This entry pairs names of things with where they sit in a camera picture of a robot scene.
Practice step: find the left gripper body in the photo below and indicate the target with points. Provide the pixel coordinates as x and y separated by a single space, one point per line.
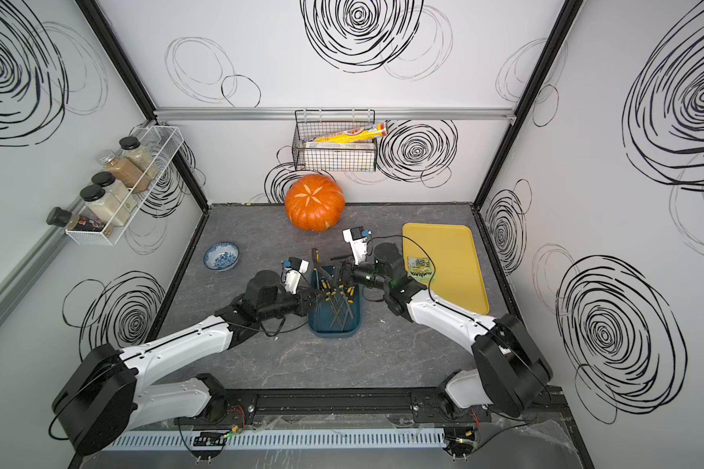
296 303

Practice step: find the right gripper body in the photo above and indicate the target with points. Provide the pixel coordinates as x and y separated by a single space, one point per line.
367 275

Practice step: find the teal plastic storage box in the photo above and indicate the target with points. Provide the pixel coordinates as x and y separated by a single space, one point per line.
349 300

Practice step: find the black yellow file tool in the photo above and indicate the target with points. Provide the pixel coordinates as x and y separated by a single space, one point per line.
315 261

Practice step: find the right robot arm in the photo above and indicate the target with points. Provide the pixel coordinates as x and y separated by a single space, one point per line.
510 370

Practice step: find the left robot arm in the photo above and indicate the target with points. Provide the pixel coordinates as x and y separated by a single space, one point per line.
116 390

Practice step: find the green snack packet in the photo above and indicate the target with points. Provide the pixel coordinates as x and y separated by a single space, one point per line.
420 268

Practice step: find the orange pumpkin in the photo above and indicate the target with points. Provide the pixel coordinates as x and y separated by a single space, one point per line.
315 203

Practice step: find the yellow plastic tray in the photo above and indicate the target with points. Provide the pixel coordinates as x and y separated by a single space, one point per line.
458 277

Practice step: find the blue white patterned bowl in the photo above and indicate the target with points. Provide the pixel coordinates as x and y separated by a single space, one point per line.
221 257

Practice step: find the yellow snack package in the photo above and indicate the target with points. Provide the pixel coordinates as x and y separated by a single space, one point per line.
354 135

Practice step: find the spice jar white powder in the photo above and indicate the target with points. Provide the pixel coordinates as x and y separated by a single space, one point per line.
110 184

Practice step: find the spice jar cream powder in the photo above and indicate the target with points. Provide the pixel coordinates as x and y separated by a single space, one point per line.
105 205

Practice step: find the spice jar brown powder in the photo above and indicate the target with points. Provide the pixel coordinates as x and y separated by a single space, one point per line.
125 171

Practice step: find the spice jar beige powder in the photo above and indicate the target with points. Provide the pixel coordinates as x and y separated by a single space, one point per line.
138 154

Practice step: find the small dark spice bottle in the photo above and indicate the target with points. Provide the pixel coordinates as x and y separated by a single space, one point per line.
75 222

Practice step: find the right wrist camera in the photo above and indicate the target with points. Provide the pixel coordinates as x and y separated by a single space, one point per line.
358 239

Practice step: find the black wire wall basket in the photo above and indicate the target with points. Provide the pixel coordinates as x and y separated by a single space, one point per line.
311 124

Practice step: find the grey slotted cable duct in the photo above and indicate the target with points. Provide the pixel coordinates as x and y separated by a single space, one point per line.
387 438

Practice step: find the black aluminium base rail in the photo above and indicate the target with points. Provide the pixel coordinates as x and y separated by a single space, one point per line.
421 405

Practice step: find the clear acrylic wall shelf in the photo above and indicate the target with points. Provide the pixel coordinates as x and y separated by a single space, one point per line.
134 194

